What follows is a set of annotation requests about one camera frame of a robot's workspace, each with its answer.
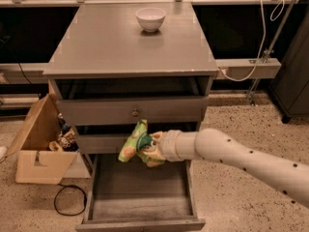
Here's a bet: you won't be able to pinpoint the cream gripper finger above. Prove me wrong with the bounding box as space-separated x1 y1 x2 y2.
151 131 164 143

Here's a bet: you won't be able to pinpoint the green rice chip bag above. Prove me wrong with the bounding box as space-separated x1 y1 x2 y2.
118 120 166 167

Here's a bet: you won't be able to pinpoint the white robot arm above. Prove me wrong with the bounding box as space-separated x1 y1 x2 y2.
158 129 309 207

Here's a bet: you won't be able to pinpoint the grey top drawer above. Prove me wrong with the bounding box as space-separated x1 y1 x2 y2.
57 97 208 126

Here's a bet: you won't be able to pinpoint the grey open bottom drawer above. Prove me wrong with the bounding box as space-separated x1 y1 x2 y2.
75 154 206 232

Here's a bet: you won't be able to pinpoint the grey middle drawer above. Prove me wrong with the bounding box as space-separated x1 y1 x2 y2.
76 134 128 154

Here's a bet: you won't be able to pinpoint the grey wooden drawer cabinet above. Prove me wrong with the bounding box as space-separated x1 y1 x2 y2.
42 1 220 157

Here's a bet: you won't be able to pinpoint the items inside cardboard box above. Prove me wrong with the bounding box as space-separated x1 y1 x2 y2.
49 113 79 152

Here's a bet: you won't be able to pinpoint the white ceramic bowl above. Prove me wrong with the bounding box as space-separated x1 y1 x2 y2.
135 8 166 32

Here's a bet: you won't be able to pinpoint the open cardboard box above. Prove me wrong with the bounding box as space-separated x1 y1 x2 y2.
7 95 81 185

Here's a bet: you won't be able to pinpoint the metal slanted pole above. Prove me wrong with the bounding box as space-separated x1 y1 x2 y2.
246 0 298 106

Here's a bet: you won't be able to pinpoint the dark grey side cabinet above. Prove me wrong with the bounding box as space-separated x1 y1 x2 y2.
269 14 309 124

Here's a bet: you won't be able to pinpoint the black cable on floor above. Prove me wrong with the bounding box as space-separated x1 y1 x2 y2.
53 184 88 218

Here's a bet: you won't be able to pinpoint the grey wall rail shelf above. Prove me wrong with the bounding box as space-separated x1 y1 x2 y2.
0 58 281 84

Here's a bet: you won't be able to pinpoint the white hanging cable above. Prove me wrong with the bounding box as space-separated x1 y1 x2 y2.
219 0 298 82

